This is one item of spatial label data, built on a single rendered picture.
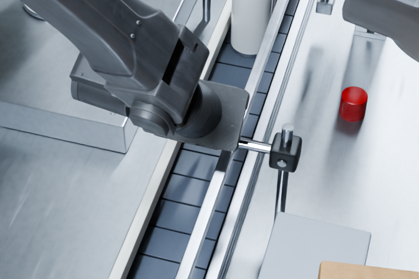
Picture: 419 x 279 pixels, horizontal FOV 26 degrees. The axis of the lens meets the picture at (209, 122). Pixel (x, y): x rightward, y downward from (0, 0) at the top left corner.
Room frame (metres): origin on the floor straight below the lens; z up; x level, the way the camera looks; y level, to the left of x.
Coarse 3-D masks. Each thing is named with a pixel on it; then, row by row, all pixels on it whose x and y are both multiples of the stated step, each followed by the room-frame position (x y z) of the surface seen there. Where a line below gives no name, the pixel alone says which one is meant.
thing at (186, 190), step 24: (288, 24) 0.92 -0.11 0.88; (216, 72) 0.83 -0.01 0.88; (240, 72) 0.83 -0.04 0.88; (264, 72) 0.83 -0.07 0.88; (264, 96) 0.79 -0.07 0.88; (192, 144) 0.71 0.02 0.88; (192, 168) 0.67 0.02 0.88; (240, 168) 0.67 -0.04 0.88; (168, 192) 0.63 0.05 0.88; (192, 192) 0.63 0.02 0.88; (168, 216) 0.60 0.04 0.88; (192, 216) 0.60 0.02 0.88; (216, 216) 0.60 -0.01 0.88; (144, 240) 0.57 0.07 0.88; (168, 240) 0.57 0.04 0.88; (216, 240) 0.57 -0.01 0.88; (144, 264) 0.54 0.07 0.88; (168, 264) 0.54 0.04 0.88
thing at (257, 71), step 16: (288, 0) 0.88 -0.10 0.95; (272, 16) 0.84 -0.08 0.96; (272, 32) 0.81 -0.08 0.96; (256, 64) 0.76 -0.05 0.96; (256, 80) 0.73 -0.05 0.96; (224, 160) 0.61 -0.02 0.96; (224, 176) 0.59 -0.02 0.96; (208, 192) 0.57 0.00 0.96; (208, 208) 0.55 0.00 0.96; (208, 224) 0.53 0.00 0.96; (192, 240) 0.51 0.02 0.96; (192, 256) 0.49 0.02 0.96; (192, 272) 0.48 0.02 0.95
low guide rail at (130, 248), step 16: (224, 16) 0.90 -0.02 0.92; (224, 32) 0.87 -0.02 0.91; (208, 48) 0.83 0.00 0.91; (208, 64) 0.81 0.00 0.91; (176, 144) 0.68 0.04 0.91; (160, 160) 0.65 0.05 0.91; (160, 176) 0.63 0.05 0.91; (160, 192) 0.62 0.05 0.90; (144, 208) 0.59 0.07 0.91; (144, 224) 0.57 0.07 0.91; (128, 240) 0.54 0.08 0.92; (128, 256) 0.52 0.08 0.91; (112, 272) 0.50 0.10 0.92
